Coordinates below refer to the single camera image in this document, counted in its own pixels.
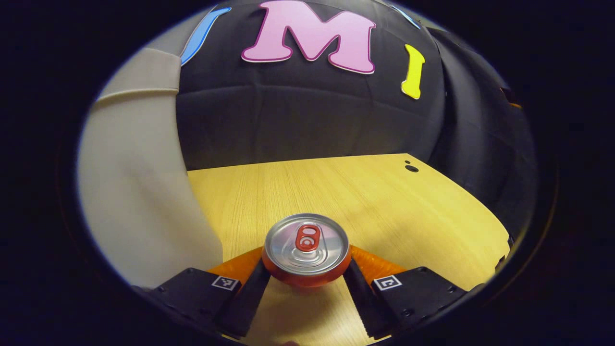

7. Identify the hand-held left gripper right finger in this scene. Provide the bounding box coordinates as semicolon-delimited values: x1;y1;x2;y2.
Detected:
344;245;469;341

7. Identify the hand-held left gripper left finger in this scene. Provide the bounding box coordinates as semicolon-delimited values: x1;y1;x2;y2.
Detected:
144;247;272;339

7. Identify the orange pop can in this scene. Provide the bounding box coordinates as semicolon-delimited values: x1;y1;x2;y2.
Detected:
262;213;353;288

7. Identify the white desktop garbage bin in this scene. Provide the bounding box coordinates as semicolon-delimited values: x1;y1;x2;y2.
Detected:
77;47;224;289

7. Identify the black backdrop cloth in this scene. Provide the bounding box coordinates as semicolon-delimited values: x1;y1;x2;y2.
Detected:
175;0;536;236

